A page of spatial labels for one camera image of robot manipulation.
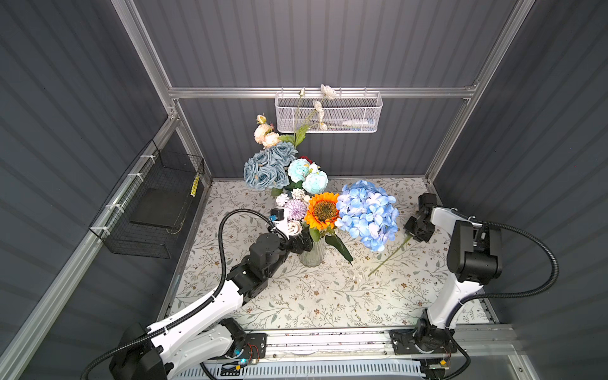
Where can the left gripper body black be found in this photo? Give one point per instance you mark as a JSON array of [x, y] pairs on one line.
[[282, 249]]

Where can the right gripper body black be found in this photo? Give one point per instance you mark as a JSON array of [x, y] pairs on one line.
[[419, 231]]

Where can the clear ribbed glass vase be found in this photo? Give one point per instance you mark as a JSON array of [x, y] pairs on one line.
[[315, 256]]

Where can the pink peach flower bunch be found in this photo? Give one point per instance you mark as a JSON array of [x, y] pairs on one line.
[[295, 211]]

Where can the blue purple glass vase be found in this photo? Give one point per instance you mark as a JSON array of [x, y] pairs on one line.
[[297, 193]]

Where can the blue hydrangea flower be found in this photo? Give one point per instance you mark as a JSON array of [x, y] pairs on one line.
[[368, 213]]

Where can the pale blue peony stem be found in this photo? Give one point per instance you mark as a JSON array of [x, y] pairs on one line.
[[307, 176]]

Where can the dusty blue rose bunch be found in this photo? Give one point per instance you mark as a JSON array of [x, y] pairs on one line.
[[269, 167]]

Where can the white peony flower stem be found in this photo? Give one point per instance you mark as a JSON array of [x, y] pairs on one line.
[[265, 134]]

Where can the white poppy flower stem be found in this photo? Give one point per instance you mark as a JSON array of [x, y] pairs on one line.
[[314, 119]]

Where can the peach carnation flower stem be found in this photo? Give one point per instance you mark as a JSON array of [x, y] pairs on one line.
[[399, 250]]

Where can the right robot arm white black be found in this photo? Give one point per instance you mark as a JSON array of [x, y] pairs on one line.
[[473, 260]]

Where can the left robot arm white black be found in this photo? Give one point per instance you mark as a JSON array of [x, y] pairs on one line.
[[199, 323]]

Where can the floral patterned table mat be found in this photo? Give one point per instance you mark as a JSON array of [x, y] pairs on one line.
[[335, 294]]

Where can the yellow tag on basket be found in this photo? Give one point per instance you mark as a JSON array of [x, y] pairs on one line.
[[194, 186]]

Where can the marker pen in basket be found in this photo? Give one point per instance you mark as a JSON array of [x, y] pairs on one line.
[[353, 125]]

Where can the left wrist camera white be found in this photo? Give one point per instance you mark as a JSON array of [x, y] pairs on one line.
[[278, 219]]

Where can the black wire wall basket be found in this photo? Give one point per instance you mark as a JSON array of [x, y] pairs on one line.
[[151, 213]]

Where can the white wire mesh basket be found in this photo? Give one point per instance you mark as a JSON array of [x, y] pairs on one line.
[[291, 109]]

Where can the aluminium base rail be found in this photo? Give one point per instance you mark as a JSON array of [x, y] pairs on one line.
[[371, 351]]

